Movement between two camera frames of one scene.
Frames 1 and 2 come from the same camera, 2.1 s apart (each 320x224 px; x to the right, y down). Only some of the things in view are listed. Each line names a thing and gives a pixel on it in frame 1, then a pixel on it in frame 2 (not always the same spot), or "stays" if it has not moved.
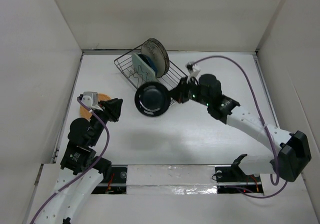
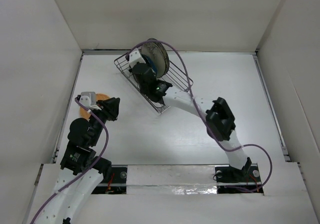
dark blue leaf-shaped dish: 149,62 stays
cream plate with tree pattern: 154,50 stays
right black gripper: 178,93 → 153,73
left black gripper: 113,106 stays
